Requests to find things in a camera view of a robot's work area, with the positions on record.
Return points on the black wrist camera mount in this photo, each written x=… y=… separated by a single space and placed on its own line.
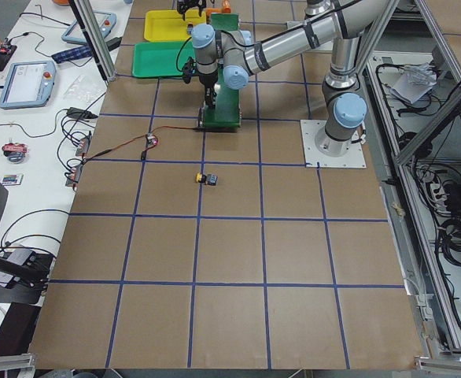
x=188 y=70

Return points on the small motor controller board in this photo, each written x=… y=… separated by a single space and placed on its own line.
x=151 y=140

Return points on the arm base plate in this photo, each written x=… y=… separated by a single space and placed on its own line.
x=320 y=151

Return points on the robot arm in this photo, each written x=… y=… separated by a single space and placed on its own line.
x=231 y=56

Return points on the yellow plastic tray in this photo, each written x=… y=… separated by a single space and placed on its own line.
x=169 y=25

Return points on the blue striped pencil case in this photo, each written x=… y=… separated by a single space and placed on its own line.
x=73 y=54

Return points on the teach pendant with red button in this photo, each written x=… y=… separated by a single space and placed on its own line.
x=28 y=85

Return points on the green plastic tray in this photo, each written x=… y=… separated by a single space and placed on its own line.
x=160 y=59

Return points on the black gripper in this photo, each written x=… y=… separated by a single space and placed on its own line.
x=186 y=5
x=207 y=79

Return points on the aluminium frame post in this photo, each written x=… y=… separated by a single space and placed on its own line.
x=84 y=14

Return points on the green conveyor belt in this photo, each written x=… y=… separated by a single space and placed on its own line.
x=226 y=115

